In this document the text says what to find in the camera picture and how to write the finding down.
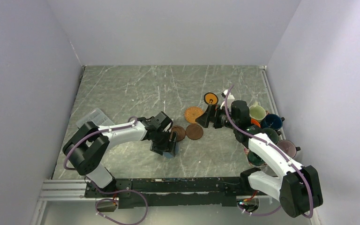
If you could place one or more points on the orange glossy mug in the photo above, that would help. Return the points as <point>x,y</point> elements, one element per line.
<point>255,122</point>

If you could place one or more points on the dark teal mug lower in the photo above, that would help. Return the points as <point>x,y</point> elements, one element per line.
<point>254,159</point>

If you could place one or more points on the navy blue mug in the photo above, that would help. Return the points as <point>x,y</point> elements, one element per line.
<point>272,121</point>

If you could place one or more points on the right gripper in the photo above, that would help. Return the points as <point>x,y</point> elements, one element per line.
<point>211,115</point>

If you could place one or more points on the clear plastic screw box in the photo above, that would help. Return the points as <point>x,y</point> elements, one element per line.
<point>97,116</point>

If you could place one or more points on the pink mauve mug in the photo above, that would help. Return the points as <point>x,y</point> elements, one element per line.
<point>288,148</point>

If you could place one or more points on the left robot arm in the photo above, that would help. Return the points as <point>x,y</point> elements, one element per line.
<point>86,148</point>

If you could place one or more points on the orange black cup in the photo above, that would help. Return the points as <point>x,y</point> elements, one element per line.
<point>210,98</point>

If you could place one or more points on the dark wooden coaster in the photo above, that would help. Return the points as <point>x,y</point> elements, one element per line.
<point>179,131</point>
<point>194,131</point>

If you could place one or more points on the dark green mug upper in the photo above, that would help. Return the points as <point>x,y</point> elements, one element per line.
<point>273,135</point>

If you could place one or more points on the cream green mug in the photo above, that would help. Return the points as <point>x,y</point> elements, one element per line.
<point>257,112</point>

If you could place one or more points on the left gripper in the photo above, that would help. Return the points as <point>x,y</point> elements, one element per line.
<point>159,149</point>

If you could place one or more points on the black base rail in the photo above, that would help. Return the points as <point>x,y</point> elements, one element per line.
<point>154,192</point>

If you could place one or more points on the woven orange coaster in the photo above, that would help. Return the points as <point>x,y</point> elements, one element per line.
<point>192,113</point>

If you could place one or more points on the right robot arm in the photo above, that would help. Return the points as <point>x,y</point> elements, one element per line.
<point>296,187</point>

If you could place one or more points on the blue round coaster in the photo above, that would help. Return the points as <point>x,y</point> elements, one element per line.
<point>173,151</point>

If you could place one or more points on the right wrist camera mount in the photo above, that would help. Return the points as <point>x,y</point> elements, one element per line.
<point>230,99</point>

